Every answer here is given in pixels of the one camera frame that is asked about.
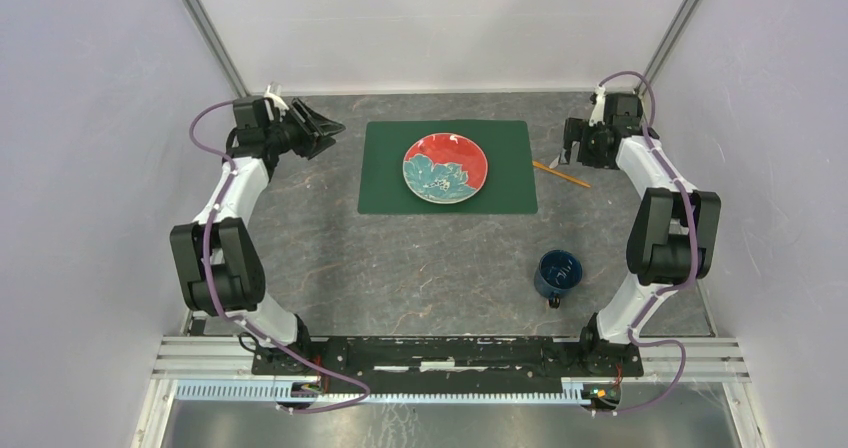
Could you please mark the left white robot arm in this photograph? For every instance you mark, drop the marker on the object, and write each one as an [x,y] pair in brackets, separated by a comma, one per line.
[218,267]

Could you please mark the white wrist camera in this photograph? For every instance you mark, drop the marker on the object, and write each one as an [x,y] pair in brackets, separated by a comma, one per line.
[273,93]
[598,100]

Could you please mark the silver metal fork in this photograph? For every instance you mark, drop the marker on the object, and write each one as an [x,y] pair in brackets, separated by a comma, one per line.
[557,161]

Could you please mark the aluminium frame rail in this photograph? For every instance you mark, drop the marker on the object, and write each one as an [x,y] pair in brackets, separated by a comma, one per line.
[221,357]

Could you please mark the blue slotted cable duct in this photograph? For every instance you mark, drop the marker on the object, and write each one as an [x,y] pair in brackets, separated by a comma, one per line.
[296,394]

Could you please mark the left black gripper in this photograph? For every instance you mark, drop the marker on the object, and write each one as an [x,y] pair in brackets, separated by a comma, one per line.
[312,144]

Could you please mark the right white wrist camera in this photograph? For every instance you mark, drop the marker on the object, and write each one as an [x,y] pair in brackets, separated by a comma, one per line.
[598,100]

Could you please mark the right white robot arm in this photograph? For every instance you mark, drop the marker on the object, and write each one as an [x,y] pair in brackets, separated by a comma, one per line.
[672,238]

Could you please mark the green rectangular placemat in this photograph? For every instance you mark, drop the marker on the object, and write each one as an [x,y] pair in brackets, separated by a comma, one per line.
[509,187]

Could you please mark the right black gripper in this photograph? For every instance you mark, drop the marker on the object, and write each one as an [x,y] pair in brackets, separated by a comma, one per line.
[576,131]

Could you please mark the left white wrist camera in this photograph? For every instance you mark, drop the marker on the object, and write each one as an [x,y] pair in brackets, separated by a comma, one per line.
[273,93]

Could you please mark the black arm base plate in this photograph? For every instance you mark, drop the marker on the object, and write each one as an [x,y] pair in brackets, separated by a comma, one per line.
[458,365]

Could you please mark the red teal floral plate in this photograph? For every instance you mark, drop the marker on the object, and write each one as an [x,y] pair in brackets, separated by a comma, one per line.
[445,168]

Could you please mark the dark blue mug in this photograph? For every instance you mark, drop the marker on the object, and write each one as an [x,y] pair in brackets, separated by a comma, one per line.
[555,275]

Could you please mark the yellow pencil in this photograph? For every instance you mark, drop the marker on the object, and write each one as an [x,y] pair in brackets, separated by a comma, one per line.
[571,179]

